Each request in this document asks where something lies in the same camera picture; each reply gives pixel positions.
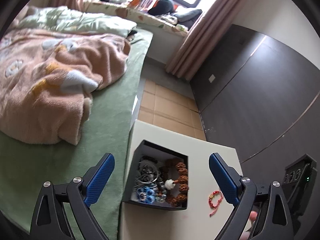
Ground flattened cardboard on floor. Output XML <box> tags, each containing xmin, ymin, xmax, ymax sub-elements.
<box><xmin>138</xmin><ymin>80</ymin><xmax>206</xmax><ymax>140</ymax></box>

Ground right pink curtain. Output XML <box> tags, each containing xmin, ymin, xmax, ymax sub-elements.
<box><xmin>165</xmin><ymin>0</ymin><xmax>246</xmax><ymax>81</ymax></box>

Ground black jewelry box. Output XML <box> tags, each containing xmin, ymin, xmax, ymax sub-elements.
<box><xmin>123</xmin><ymin>140</ymin><xmax>189</xmax><ymax>211</ymax></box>

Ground grey pillow on sill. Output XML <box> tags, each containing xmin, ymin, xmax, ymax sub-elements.
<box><xmin>172</xmin><ymin>9</ymin><xmax>202</xmax><ymax>22</ymax></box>

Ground green bed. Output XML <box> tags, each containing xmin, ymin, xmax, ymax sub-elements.
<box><xmin>1</xmin><ymin>29</ymin><xmax>153</xmax><ymax>239</ymax></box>

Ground brown seed bead bracelet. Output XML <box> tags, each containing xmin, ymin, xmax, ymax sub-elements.
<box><xmin>159</xmin><ymin>157</ymin><xmax>189</xmax><ymax>208</ymax></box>

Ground silver chain necklace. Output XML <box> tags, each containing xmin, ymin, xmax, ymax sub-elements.
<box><xmin>134</xmin><ymin>159</ymin><xmax>163</xmax><ymax>188</ymax></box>

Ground white wall socket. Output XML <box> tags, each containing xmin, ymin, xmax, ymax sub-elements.
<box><xmin>208</xmin><ymin>74</ymin><xmax>215</xmax><ymax>83</ymax></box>

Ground red string bracelet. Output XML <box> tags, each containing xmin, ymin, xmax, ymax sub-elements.
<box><xmin>208</xmin><ymin>190</ymin><xmax>224</xmax><ymax>217</ymax></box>

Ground blue flower hair clip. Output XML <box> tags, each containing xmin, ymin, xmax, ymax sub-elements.
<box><xmin>136</xmin><ymin>183</ymin><xmax>157</xmax><ymax>204</ymax></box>

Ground pink fleece blanket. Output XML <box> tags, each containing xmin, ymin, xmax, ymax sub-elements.
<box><xmin>1</xmin><ymin>29</ymin><xmax>130</xmax><ymax>145</ymax></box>

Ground operator hand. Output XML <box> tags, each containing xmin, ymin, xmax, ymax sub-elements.
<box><xmin>239</xmin><ymin>211</ymin><xmax>258</xmax><ymax>240</ymax></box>

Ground orange cup on sill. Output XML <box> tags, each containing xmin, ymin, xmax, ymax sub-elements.
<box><xmin>127</xmin><ymin>0</ymin><xmax>140</xmax><ymax>8</ymax></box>

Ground patterned window sill cushion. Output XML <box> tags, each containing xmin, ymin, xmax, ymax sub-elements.
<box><xmin>84</xmin><ymin>1</ymin><xmax>189</xmax><ymax>37</ymax></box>

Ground black bag on sill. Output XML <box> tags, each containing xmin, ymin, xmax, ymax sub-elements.
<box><xmin>148</xmin><ymin>0</ymin><xmax>175</xmax><ymax>16</ymax></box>

